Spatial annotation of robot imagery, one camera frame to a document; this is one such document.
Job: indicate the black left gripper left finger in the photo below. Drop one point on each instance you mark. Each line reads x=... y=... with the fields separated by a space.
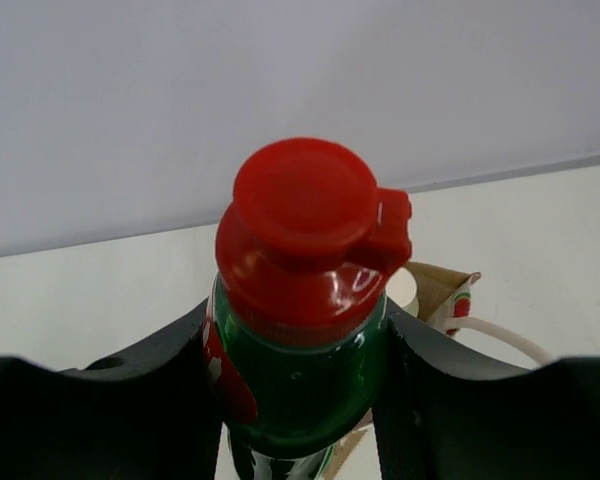
x=144 y=412

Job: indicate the sage green lotion bottle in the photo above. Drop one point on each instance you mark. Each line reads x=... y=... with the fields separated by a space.
x=402 y=288

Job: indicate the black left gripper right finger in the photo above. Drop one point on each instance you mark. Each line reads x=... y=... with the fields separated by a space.
x=446 y=411

